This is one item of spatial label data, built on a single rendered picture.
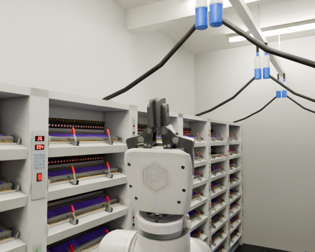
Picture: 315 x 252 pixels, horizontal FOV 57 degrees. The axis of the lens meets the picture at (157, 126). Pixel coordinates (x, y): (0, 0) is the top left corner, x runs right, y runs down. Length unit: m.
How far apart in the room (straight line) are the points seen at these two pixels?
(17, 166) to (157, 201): 0.98
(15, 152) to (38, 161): 0.11
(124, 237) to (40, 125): 0.89
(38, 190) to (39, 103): 0.36
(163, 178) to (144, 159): 0.04
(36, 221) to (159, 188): 0.97
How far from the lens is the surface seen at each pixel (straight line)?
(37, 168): 1.32
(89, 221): 1.59
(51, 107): 1.63
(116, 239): 0.52
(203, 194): 3.11
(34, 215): 1.35
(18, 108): 1.36
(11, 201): 1.28
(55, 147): 1.38
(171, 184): 0.43
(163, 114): 0.42
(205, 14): 1.49
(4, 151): 1.24
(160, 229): 0.45
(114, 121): 1.87
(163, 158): 0.42
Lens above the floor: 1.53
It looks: 2 degrees up
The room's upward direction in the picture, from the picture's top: straight up
